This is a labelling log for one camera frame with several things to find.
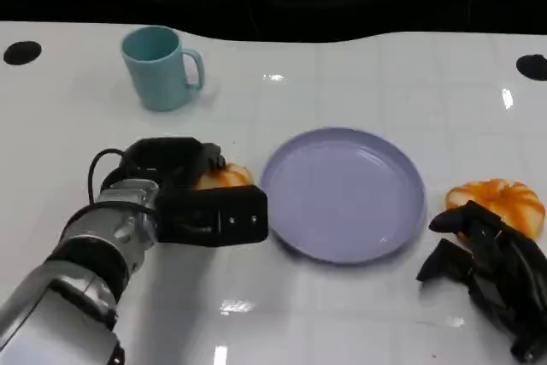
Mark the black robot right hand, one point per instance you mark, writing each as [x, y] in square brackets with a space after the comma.
[508, 275]

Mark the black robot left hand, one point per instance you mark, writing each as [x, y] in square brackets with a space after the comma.
[171, 160]

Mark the orange white toy bread roll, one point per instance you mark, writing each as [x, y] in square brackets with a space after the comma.
[508, 200]
[228, 177]

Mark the pale green mug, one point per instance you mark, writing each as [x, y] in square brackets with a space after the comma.
[158, 80]

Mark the lilac plate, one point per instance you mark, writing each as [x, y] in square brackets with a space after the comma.
[346, 194]

